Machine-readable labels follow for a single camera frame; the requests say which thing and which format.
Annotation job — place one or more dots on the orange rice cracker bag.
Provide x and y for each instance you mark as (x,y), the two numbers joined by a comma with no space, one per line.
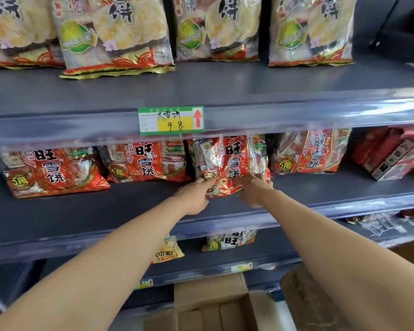
(231,239)

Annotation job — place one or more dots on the person's right hand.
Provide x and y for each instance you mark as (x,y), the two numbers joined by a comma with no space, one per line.
(257,189)

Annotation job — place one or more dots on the person's left hand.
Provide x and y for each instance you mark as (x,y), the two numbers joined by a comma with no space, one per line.
(195,198)

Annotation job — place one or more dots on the yellow green price label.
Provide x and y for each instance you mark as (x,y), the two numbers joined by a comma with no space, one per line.
(242,267)
(144,284)
(172,121)

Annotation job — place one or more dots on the gold red snack bag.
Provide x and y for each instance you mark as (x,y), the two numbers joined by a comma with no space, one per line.
(355,219)

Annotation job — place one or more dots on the plain brown cardboard box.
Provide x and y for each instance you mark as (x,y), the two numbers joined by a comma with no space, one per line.
(210,293)

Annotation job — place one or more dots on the person's right forearm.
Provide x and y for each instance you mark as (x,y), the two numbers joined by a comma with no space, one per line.
(348,265)

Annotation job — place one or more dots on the red snack carton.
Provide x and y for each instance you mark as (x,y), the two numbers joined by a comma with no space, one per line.
(400,162)
(372,144)

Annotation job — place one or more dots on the person's left forearm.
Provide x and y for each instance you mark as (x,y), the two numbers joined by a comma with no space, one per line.
(89,279)

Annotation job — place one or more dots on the dark grey metal shelf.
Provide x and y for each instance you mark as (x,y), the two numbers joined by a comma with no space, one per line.
(7,279)
(383,30)
(227,86)

